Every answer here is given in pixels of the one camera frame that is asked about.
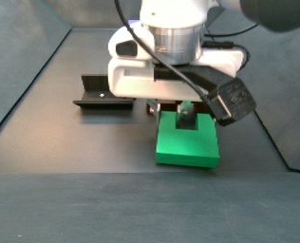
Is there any black cable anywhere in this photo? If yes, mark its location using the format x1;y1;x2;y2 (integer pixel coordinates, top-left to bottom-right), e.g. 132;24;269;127
112;0;251;105

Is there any green U-shaped block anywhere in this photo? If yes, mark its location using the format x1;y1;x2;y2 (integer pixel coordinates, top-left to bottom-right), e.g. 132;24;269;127
155;111;219;168

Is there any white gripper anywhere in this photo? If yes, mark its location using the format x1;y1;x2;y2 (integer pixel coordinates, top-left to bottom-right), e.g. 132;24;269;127
108;22;243;124

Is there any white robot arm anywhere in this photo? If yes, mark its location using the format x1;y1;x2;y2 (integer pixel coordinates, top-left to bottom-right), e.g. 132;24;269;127
108;0;300;125

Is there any brown T-shaped block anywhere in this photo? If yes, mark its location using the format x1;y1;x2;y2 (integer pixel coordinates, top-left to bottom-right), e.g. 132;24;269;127
155;99;210;114

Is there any black angle fixture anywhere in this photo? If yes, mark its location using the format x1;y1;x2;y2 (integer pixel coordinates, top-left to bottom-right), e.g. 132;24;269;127
72;74;135;110

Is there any purple board with cross slot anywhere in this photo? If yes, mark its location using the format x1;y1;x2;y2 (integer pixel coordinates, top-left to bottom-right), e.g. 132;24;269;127
128;19;139;25

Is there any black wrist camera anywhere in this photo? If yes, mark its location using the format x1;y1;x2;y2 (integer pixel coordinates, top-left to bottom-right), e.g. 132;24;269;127
207;78;257;126

